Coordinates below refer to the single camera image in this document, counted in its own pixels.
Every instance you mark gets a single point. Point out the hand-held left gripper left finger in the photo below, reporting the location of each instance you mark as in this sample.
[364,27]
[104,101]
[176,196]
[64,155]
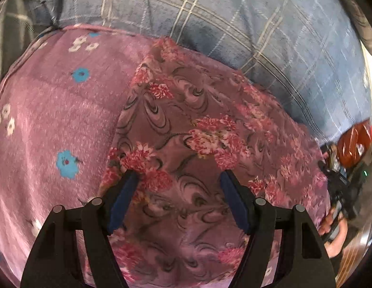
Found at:
[123,204]

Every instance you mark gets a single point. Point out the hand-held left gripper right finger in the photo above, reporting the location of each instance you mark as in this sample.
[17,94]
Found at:
[234,204]

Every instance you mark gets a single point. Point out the pink floral garment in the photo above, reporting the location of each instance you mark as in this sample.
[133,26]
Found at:
[189,120]

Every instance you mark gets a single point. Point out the person's right hand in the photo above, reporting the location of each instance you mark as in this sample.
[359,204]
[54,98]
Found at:
[334,246]

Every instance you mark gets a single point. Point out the red patterned cloth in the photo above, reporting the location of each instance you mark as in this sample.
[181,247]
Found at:
[350,147]

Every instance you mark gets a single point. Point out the purple flowered bed sheet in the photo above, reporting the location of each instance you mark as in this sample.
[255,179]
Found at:
[39,126]

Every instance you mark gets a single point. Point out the grey hanging cloth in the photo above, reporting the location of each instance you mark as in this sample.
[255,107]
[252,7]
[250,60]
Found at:
[365,33]

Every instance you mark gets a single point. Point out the blue plaid quilt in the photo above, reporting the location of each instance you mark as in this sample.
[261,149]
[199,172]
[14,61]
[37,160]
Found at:
[234,21]

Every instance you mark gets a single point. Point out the grey star-print cloth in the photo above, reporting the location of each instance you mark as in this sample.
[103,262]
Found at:
[9,30]

